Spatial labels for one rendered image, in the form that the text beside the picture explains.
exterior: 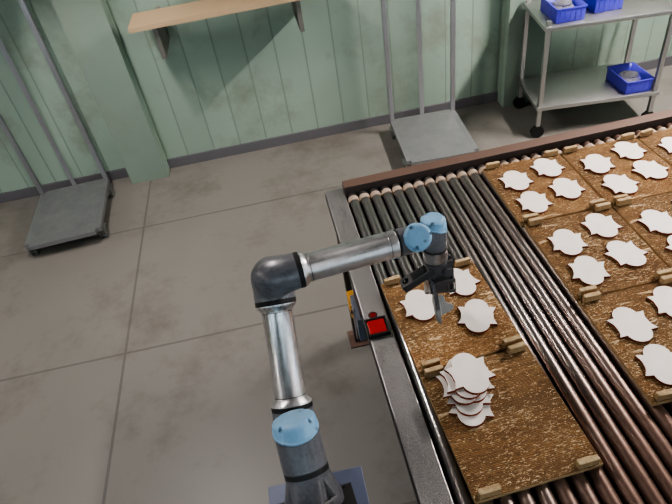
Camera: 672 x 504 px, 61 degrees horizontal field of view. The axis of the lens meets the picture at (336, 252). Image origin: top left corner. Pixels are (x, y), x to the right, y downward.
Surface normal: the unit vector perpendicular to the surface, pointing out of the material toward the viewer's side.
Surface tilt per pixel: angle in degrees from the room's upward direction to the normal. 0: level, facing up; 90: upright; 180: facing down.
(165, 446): 0
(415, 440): 0
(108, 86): 90
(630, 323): 0
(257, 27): 90
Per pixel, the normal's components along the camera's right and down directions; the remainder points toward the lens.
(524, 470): -0.13, -0.75
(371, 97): 0.17, 0.63
